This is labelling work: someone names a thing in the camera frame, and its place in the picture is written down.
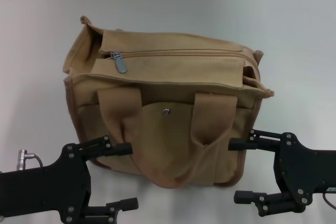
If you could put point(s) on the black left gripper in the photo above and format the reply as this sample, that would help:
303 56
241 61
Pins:
52 187

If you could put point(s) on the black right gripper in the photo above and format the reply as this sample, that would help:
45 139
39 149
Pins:
304 171

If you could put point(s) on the silver metal zipper pull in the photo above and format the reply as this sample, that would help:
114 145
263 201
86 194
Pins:
121 65

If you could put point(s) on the khaki canvas food bag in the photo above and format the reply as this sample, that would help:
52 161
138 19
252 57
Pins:
170 66

